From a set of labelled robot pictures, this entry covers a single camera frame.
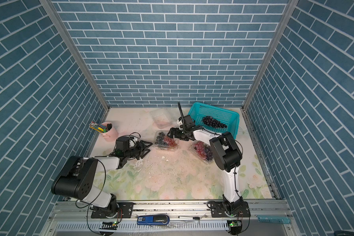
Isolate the teal metal bracket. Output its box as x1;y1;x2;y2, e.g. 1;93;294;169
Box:
257;215;291;224

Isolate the black grape bunch lower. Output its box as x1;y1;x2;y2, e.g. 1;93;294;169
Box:
202;116;227;129

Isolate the blue black handheld device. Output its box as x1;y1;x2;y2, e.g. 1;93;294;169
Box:
137;214;170;226

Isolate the red grape bunch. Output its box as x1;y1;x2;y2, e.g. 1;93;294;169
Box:
194;141;205;157
164;136;178;149

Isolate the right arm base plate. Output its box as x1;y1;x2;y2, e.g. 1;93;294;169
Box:
206;201;251;218

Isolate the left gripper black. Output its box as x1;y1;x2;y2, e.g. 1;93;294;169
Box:
124;141;152;160

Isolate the black marker pen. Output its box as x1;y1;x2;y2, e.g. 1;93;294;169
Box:
179;216;201;220

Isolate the aluminium front rail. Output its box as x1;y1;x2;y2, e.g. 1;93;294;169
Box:
41;199;300;236

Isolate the coloured pens bundle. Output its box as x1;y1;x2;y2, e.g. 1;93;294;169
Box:
89;122;108;133

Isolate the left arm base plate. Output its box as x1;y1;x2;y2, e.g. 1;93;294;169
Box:
91;202;134;219

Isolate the teal plastic basket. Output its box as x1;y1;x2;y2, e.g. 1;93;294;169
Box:
188;102;240;138

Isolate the pink pen cup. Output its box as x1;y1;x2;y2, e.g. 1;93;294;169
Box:
100;122;119;142

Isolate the dark purple grape bunch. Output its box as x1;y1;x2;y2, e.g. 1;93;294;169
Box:
204;147;213;162

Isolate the clear clamshell container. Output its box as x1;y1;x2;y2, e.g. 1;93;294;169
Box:
153;130;179;151
150;108;181;129
189;141;214;164

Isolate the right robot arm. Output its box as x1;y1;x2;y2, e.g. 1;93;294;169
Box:
167;115;243;214

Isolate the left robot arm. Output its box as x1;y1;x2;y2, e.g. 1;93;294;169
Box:
51;134;153;211

